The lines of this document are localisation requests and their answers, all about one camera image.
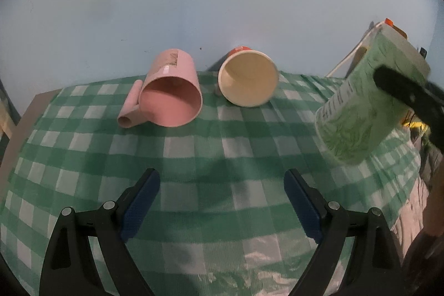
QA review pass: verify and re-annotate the green checkered tablecloth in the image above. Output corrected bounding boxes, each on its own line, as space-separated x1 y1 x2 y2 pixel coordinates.
0 71 422 296

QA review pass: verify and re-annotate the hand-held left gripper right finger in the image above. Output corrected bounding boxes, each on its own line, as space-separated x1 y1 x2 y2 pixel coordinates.
284 169 405 296

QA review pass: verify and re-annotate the white cable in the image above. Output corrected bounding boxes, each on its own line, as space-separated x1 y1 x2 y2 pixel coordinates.
325 22 383 78

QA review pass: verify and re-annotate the green patterned paper cup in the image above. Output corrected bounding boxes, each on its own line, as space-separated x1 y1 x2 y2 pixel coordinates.
315 27 431 165

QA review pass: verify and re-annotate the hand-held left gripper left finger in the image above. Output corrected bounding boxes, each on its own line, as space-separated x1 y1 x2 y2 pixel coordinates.
40 168 161 296

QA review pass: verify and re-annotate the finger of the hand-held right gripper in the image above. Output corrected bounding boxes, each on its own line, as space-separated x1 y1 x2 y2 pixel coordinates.
373 65 444 130

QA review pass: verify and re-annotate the pink mug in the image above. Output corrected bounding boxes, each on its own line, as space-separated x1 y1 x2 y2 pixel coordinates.
117 48 203 129

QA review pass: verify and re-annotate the person's right forearm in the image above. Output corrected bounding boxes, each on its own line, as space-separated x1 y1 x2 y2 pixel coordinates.
402 178 444 296

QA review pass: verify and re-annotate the cream paper cup orange base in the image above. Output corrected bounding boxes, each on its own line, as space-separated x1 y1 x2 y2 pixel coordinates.
217 45 280 107

